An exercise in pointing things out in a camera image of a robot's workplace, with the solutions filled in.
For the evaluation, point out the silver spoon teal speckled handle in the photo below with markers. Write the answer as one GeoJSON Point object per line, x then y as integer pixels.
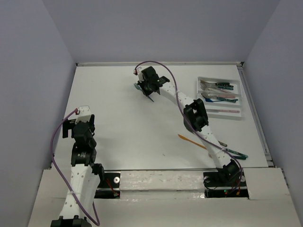
{"type": "Point", "coordinates": [227, 99]}

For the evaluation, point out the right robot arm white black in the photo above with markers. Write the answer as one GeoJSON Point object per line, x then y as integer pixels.
{"type": "Point", "coordinates": [195, 120]}

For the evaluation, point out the white compartment tray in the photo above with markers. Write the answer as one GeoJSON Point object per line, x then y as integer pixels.
{"type": "Point", "coordinates": [222, 105]}

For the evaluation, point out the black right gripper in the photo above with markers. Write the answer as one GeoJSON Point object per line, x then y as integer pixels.
{"type": "Point", "coordinates": [147, 92]}

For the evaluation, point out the silver spoon pink handle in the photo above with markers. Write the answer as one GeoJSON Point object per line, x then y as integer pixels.
{"type": "Point", "coordinates": [207, 95]}

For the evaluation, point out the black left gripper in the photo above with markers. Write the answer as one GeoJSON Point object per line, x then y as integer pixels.
{"type": "Point", "coordinates": [66, 126]}

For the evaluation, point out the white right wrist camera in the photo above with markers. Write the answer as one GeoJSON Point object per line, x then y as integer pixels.
{"type": "Point", "coordinates": [140, 76]}

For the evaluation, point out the gold utensil teal handle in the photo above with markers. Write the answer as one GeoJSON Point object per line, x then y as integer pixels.
{"type": "Point", "coordinates": [236, 154]}

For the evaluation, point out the silver fork slim handle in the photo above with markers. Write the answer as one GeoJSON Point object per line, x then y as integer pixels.
{"type": "Point", "coordinates": [210, 89]}

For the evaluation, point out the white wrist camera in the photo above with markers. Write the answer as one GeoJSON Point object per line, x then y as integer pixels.
{"type": "Point", "coordinates": [140, 76]}
{"type": "Point", "coordinates": [83, 114]}

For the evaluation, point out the gold spoon orange handle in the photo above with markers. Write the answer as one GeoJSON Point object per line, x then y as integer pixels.
{"type": "Point", "coordinates": [191, 141]}

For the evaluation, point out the blue spoon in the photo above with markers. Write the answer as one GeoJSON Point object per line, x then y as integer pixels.
{"type": "Point", "coordinates": [213, 101]}

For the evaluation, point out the silver fork teal speckled handle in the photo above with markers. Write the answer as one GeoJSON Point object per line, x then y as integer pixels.
{"type": "Point", "coordinates": [225, 88]}

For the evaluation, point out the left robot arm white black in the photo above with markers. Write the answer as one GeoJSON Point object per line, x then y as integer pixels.
{"type": "Point", "coordinates": [86, 175]}

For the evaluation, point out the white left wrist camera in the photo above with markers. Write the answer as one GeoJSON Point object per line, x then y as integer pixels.
{"type": "Point", "coordinates": [83, 114]}

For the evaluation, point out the silver fork black speckled handle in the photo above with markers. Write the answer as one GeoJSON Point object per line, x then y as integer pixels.
{"type": "Point", "coordinates": [220, 86]}

